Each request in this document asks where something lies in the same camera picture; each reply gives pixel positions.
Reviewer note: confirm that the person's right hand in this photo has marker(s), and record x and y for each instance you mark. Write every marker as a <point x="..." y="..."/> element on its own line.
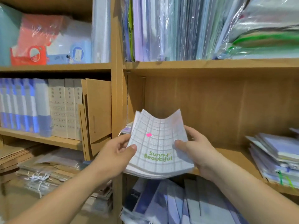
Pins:
<point x="201" y="154"/>

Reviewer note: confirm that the person's left hand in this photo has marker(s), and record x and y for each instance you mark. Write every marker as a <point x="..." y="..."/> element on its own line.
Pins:
<point x="114" y="158"/>

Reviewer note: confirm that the stack of large blue notebooks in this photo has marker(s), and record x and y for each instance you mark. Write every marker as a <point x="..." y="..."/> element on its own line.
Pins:
<point x="125" y="129"/>

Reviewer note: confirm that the pastel grid pattern notebook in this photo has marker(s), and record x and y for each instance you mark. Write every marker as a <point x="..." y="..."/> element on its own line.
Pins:
<point x="159" y="137"/>

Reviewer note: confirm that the row of patterned notebooks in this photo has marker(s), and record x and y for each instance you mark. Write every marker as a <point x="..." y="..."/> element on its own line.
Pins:
<point x="177" y="203"/>

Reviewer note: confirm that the pile of small notebooks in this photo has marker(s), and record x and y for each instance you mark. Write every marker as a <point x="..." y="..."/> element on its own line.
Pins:
<point x="275" y="156"/>

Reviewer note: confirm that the wooden shelf unit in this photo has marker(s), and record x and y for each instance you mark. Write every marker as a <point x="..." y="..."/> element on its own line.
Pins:
<point x="210" y="67"/>

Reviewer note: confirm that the person's left forearm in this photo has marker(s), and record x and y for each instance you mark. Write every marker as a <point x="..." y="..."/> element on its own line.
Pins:
<point x="51" y="198"/>

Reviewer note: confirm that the person's right forearm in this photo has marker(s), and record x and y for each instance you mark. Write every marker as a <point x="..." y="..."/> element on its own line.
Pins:
<point x="257" y="193"/>

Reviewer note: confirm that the stack of flat wrapped packets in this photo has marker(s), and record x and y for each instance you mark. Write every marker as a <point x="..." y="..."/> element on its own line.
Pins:
<point x="42" y="172"/>

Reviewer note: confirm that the row of blue white binders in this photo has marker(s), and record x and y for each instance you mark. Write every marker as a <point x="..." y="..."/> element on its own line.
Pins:
<point x="23" y="105"/>

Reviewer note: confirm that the blue white packaged items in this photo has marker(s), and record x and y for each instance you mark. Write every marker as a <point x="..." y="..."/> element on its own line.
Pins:
<point x="79" y="44"/>

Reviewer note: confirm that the row of plastic wrapped folders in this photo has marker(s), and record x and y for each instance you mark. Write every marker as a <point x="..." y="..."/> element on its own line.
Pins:
<point x="177" y="25"/>

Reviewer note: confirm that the red packaged item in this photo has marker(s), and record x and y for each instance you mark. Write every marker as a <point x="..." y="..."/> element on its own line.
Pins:
<point x="35" y="39"/>

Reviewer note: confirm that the pale teal folder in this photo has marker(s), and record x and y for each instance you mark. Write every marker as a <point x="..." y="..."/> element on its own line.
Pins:
<point x="9" y="37"/>

